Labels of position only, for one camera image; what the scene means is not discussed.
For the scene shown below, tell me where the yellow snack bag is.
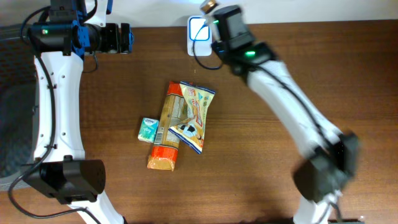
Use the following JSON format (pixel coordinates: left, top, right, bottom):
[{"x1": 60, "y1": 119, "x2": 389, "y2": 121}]
[{"x1": 169, "y1": 82, "x2": 216, "y2": 154}]

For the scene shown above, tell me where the teal tissue pack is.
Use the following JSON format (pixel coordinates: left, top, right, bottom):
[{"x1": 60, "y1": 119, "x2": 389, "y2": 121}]
[{"x1": 138, "y1": 118, "x2": 159, "y2": 143}]

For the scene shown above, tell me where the orange pasta package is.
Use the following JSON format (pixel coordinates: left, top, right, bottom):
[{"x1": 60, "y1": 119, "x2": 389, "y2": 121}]
[{"x1": 147, "y1": 82, "x2": 192, "y2": 171}]

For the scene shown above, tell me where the white tube with gold cap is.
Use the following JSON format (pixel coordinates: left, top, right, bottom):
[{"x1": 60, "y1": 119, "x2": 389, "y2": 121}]
[{"x1": 200, "y1": 0, "x2": 218, "y2": 14}]

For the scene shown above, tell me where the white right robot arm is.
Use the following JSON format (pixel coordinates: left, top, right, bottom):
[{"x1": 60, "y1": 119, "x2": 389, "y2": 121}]
[{"x1": 202, "y1": 4, "x2": 359, "y2": 223}]

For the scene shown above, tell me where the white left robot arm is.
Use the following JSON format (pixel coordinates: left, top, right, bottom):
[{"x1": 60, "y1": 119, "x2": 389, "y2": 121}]
[{"x1": 21, "y1": 0, "x2": 134, "y2": 223}]

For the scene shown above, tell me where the white barcode scanner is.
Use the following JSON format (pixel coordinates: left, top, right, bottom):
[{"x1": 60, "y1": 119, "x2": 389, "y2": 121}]
[{"x1": 187, "y1": 16, "x2": 212, "y2": 57}]

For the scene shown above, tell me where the grey plastic mesh basket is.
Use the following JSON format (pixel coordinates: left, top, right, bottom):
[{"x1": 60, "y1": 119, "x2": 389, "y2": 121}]
[{"x1": 1, "y1": 24, "x2": 37, "y2": 192}]

